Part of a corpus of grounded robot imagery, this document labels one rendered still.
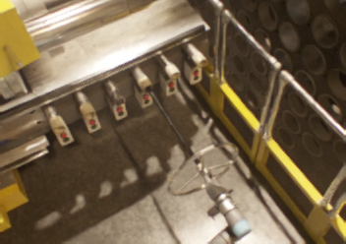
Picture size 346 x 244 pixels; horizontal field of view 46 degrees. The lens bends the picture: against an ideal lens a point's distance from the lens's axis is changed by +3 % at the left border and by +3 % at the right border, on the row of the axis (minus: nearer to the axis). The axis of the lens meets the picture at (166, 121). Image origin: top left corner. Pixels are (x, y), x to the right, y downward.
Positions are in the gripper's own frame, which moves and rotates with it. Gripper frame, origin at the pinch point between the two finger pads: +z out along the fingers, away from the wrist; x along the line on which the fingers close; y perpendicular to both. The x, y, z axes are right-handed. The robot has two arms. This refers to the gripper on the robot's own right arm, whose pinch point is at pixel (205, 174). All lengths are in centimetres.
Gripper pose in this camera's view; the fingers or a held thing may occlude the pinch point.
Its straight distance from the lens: 188.9
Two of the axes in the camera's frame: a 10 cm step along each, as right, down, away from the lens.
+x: -5.2, -2.4, -8.2
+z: -4.7, -7.2, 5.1
